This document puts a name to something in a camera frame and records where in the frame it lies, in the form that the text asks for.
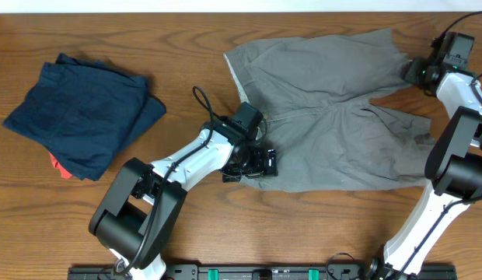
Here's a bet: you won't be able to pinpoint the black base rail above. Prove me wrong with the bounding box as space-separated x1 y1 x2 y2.
68 252 458 280

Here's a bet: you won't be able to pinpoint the folded navy blue garment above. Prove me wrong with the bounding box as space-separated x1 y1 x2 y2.
3 54 166 181

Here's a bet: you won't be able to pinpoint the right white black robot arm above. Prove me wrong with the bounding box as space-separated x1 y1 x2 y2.
365 58 482 279

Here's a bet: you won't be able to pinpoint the grey shorts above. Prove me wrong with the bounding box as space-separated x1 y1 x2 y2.
224 29 435 192

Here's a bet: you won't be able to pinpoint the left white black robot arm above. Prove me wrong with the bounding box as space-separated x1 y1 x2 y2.
89 126 278 279

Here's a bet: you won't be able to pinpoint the red folded garment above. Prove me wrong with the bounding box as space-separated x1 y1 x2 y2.
49 153 72 179

